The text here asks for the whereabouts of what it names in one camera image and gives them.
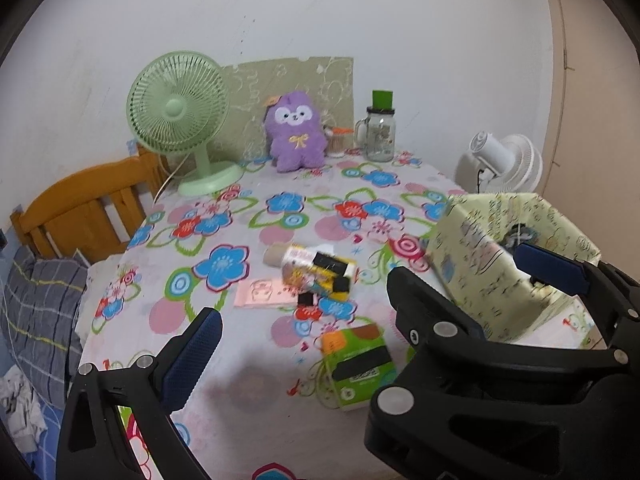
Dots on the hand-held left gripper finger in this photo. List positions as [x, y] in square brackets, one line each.
[192, 355]

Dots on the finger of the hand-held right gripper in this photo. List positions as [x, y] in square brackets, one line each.
[430, 310]
[550, 265]

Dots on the dark grey cloth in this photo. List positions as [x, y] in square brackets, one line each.
[520, 234]

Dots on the yellow patterned fabric box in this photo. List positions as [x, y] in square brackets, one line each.
[500, 280]

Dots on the floral tablecloth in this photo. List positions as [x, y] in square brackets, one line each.
[260, 400]

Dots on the green tissue pack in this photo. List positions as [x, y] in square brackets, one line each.
[357, 365]

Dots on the pink card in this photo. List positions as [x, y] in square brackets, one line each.
[260, 292]

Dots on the black yellow snack packet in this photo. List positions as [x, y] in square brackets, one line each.
[335, 275]

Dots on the white standing fan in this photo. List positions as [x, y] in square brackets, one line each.
[502, 165]

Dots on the white bedding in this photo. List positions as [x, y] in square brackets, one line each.
[87, 285]

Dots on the beige cardboard tube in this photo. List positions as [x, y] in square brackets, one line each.
[274, 255]

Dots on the white yellow snack packet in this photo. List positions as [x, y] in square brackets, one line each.
[300, 262]

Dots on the grey plaid pillow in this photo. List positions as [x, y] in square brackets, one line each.
[42, 310]

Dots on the beige door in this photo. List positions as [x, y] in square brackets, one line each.
[595, 110]

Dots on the blue checked bed sheet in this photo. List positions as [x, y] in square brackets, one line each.
[42, 445]

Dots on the crumpled grey white cloth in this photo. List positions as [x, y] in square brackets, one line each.
[20, 400]

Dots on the wooden bed headboard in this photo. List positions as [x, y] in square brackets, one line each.
[80, 210]

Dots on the glass jar mug green lid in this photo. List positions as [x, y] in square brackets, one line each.
[380, 130]

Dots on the small cup with orange piece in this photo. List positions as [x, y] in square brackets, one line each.
[336, 142]

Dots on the purple plush toy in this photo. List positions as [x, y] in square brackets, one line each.
[296, 132]

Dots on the green desk fan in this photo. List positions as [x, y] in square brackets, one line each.
[175, 105]

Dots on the green patterned board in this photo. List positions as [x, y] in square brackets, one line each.
[295, 80]

